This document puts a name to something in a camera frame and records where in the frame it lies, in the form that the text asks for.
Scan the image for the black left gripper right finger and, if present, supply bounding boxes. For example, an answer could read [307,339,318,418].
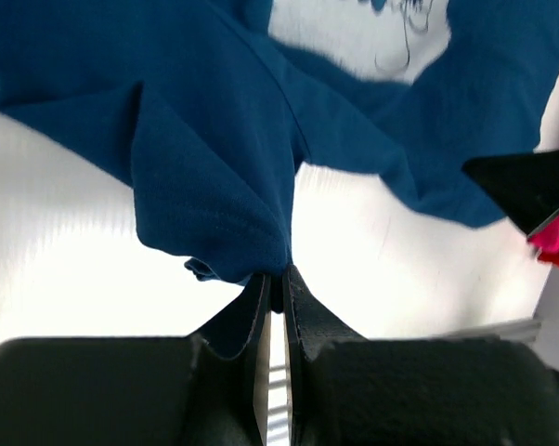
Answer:
[281,265,365,445]

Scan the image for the blue t shirt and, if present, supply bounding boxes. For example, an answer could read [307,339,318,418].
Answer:
[0,1,559,283]

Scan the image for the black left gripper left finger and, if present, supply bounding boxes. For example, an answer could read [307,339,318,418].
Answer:
[188,274,271,445]

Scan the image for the pink t shirt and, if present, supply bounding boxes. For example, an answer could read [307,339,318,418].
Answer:
[527,216,559,254]

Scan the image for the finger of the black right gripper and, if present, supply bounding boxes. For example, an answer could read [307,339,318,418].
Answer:
[462,150,559,237]

